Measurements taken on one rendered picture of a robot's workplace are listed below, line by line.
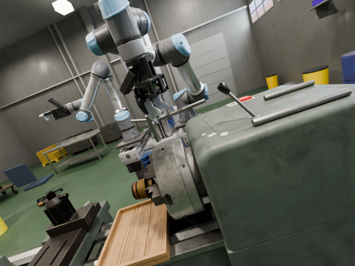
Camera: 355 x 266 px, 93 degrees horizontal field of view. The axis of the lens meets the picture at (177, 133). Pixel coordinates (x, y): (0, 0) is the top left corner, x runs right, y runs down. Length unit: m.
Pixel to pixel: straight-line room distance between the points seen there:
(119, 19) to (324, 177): 0.73
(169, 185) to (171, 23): 8.26
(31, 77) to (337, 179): 11.23
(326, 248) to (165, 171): 0.63
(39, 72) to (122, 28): 10.46
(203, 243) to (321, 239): 0.41
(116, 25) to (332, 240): 0.96
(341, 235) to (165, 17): 8.53
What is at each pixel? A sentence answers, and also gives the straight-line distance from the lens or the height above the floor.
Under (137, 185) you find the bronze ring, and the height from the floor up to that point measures 1.12.
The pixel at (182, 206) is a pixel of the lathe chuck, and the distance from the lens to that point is 0.66.
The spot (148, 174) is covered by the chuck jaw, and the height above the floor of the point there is 1.13.
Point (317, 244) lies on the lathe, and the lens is 0.86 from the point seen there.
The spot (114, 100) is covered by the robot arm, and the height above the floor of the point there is 1.50.
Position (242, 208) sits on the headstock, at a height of 1.03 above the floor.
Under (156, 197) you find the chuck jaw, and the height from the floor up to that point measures 1.11.
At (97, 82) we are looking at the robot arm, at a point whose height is 1.66.
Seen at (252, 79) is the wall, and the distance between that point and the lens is 8.82.
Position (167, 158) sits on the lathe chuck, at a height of 1.21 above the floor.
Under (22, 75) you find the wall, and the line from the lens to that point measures 11.52.
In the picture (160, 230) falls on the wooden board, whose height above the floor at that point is 0.89.
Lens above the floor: 1.45
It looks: 15 degrees down
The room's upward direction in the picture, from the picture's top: 20 degrees counter-clockwise
